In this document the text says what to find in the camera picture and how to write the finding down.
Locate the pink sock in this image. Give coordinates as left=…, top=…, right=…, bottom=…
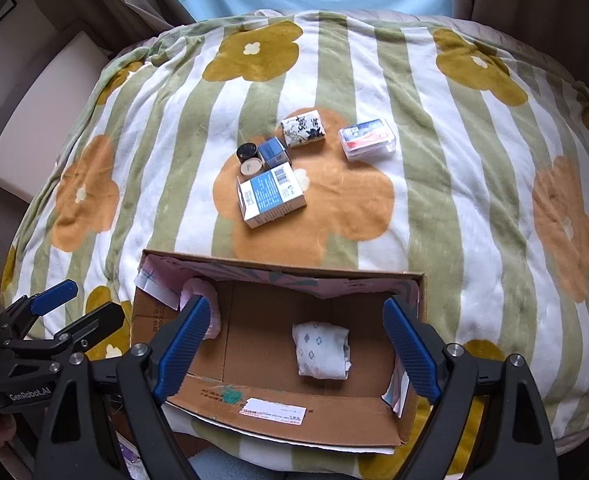
left=179, top=276, right=223, bottom=340

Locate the white patterned cloth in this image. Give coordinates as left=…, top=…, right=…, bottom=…
left=291, top=322, right=352, bottom=380

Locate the white blue medicine box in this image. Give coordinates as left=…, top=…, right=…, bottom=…
left=237, top=162, right=307, bottom=229

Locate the beige round tin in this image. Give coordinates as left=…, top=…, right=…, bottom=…
left=239, top=157, right=264, bottom=179

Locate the black round jar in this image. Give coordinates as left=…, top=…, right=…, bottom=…
left=236, top=142, right=259, bottom=164

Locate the small dark blue box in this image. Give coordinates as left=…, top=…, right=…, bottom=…
left=258, top=136, right=290, bottom=169

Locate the floral black white packet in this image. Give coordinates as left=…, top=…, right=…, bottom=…
left=280, top=110, right=326, bottom=148

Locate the clear case red blue card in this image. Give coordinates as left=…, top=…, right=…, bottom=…
left=338, top=119, right=397, bottom=162

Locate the beige headboard panel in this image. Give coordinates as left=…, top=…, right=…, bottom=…
left=0, top=0, right=108, bottom=203

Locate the open cardboard box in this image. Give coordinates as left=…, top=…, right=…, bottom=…
left=131, top=252, right=424, bottom=454

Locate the floral striped blanket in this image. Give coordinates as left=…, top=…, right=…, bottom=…
left=0, top=11, right=589, bottom=454

